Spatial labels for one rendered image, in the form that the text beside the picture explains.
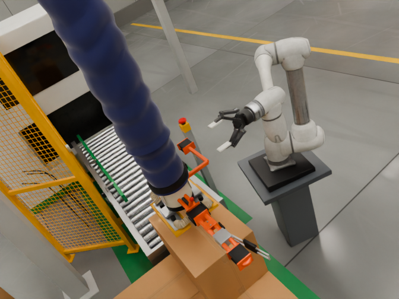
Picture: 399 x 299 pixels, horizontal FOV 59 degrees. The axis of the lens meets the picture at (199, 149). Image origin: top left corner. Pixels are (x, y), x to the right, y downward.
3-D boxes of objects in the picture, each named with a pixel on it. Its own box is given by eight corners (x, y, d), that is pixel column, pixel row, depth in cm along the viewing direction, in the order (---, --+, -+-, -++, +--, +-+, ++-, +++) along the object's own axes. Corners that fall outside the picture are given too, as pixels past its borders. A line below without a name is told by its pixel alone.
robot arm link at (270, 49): (252, 53, 204) (275, 47, 200) (252, 42, 218) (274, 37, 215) (256, 73, 211) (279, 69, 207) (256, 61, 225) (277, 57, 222)
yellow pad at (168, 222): (150, 206, 212) (146, 201, 209) (164, 196, 215) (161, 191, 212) (176, 238, 186) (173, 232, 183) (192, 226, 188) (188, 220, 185)
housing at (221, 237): (214, 241, 163) (211, 235, 160) (225, 232, 165) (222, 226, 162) (222, 250, 157) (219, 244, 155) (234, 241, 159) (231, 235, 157)
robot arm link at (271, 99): (262, 101, 160) (269, 124, 166) (287, 83, 164) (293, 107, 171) (247, 96, 168) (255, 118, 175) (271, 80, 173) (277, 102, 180)
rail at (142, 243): (78, 154, 440) (70, 143, 429) (82, 152, 442) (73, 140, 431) (156, 270, 261) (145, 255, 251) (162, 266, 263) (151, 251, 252)
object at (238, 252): (228, 259, 152) (225, 252, 150) (241, 248, 154) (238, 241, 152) (240, 271, 146) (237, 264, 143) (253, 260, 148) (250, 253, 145)
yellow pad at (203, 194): (176, 188, 217) (173, 183, 214) (189, 179, 220) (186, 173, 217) (205, 216, 191) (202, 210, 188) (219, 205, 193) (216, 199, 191)
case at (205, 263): (170, 254, 250) (147, 218, 227) (214, 220, 261) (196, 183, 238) (218, 315, 204) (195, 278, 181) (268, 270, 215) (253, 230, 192)
